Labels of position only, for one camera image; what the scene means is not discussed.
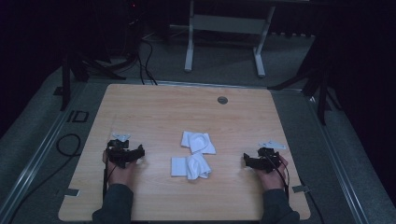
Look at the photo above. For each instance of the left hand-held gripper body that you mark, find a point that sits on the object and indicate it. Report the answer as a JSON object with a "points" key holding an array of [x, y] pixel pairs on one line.
{"points": [[118, 154]]}

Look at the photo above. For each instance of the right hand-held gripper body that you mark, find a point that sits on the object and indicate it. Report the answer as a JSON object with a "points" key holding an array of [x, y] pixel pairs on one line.
{"points": [[267, 160]]}

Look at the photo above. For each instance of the white cloth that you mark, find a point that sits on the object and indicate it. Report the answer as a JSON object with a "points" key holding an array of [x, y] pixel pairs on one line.
{"points": [[193, 168], [199, 142]]}

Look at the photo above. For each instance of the person's right hand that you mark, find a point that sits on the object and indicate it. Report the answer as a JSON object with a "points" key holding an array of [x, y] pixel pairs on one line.
{"points": [[274, 179]]}

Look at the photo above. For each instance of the person's left hand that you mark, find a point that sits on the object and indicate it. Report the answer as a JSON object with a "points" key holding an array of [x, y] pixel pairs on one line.
{"points": [[121, 175]]}

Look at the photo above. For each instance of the grey tape piece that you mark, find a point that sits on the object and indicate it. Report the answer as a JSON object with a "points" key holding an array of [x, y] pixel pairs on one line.
{"points": [[72, 192], [300, 188]]}

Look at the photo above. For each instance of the black floor tape marker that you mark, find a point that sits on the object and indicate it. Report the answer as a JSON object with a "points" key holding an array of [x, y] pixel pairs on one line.
{"points": [[78, 116]]}

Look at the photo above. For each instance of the grey table grommet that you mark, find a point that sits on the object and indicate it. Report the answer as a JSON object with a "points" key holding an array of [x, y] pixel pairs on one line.
{"points": [[222, 100]]}

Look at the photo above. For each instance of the black metal stand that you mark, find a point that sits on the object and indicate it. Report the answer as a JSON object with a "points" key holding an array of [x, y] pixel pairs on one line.
{"points": [[322, 93], [66, 84]]}

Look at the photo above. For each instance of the dark equipment with red light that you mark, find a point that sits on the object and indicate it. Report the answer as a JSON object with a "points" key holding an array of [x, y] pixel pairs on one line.
{"points": [[132, 18]]}

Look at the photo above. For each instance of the metal floor rail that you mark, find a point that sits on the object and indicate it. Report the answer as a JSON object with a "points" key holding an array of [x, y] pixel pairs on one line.
{"points": [[34, 157], [336, 161]]}

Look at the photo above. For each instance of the white desk frame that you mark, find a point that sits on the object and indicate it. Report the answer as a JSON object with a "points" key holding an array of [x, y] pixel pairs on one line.
{"points": [[229, 24]]}

